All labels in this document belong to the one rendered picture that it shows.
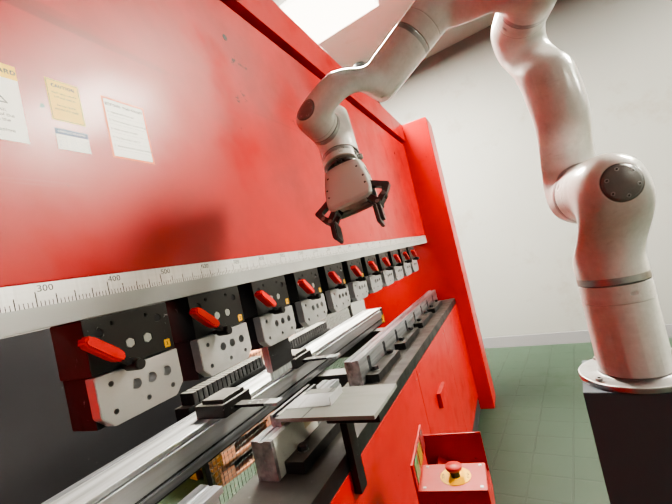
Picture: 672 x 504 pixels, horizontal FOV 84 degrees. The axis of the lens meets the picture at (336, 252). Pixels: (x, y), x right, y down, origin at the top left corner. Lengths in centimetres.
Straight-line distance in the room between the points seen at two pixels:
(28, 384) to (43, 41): 79
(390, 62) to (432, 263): 231
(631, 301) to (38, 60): 106
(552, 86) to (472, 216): 374
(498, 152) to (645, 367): 381
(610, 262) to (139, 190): 87
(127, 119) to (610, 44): 436
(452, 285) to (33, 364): 257
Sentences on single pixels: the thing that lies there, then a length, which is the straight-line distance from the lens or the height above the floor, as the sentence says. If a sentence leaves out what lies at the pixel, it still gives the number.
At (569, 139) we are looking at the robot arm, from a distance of 89.
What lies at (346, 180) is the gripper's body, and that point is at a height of 150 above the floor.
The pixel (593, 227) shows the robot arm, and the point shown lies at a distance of 80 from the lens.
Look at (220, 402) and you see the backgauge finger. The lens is 118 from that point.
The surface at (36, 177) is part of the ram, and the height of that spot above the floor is 155.
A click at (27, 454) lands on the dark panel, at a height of 106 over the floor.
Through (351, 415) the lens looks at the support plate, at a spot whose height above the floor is 100.
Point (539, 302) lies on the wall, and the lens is 456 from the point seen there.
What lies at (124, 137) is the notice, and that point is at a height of 165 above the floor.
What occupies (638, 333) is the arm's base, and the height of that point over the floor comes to 110.
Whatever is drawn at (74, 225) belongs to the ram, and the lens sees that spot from 69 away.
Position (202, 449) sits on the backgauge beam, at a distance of 119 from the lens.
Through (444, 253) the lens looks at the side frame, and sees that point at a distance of 302.
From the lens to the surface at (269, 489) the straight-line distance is 101.
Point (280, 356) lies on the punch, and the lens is 105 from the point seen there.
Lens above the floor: 134
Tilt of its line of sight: 2 degrees up
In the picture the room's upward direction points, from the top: 13 degrees counter-clockwise
